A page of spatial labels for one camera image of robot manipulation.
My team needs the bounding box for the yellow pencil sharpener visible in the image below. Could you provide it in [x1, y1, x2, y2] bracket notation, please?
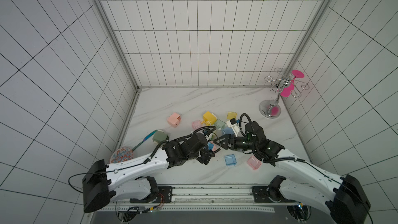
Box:
[201, 111, 218, 126]

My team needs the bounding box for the chrome cup holder stand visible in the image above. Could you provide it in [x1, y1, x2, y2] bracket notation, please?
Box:
[259, 67, 309, 119]

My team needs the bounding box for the clear pink sharpener tray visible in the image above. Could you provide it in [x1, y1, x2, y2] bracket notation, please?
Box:
[192, 120, 203, 130]

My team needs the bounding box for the clear mint sharpener tray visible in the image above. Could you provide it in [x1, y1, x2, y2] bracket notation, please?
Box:
[214, 119, 226, 129]

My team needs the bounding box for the teal handled tool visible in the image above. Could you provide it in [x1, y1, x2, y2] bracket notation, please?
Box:
[132, 130, 157, 151]

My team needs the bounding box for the patterned ceramic plate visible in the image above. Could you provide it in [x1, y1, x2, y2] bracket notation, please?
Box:
[109, 147, 133, 163]

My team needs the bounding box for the clear yellow sharpener tray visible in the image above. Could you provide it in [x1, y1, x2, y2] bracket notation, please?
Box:
[227, 112, 237, 120]

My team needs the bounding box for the clear blue sharpener tray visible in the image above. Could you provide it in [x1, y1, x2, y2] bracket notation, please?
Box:
[224, 154, 237, 167]

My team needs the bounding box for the magenta plastic goblet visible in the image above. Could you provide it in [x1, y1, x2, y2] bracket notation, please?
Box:
[280, 69, 305, 97]

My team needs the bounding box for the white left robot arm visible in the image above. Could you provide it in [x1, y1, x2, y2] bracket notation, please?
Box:
[80, 125, 216, 213]

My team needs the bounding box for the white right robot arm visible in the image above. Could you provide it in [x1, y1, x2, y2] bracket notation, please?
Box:
[215, 113, 371, 224]

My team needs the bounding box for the mint green pencil sharpener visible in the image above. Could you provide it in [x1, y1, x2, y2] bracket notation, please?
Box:
[209, 132, 219, 141]

